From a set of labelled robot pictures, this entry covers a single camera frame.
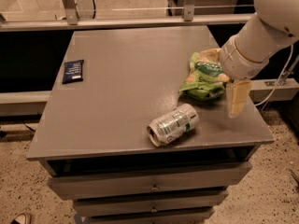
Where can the green rice chip bag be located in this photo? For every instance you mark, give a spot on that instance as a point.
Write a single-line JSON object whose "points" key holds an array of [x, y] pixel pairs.
{"points": [[206, 80]]}

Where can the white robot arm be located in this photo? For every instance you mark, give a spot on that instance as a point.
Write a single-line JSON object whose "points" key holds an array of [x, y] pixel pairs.
{"points": [[274, 26]]}

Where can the grey metal rail frame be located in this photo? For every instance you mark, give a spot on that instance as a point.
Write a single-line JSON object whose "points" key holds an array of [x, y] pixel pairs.
{"points": [[34, 15]]}

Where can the white shoe tip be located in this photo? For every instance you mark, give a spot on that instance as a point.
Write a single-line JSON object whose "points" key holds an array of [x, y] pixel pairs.
{"points": [[22, 218]]}

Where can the bottom grey drawer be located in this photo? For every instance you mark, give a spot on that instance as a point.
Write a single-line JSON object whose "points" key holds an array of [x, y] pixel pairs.
{"points": [[162, 217]]}

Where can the grey drawer cabinet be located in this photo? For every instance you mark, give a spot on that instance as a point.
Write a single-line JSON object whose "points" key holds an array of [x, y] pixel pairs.
{"points": [[130, 77]]}

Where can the grey drawer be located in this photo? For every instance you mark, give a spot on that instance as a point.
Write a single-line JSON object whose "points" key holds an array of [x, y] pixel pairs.
{"points": [[162, 217], [149, 181], [150, 203]]}

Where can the top grey drawer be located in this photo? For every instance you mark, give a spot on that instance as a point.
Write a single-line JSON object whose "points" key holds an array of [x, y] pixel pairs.
{"points": [[149, 181]]}

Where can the middle grey drawer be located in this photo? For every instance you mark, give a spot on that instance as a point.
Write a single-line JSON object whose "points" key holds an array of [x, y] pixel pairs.
{"points": [[150, 203]]}

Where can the silver 7up can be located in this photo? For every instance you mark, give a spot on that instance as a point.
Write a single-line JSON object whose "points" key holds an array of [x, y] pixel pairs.
{"points": [[172, 125]]}

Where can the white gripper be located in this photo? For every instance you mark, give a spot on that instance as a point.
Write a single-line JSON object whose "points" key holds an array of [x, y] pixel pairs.
{"points": [[235, 61]]}

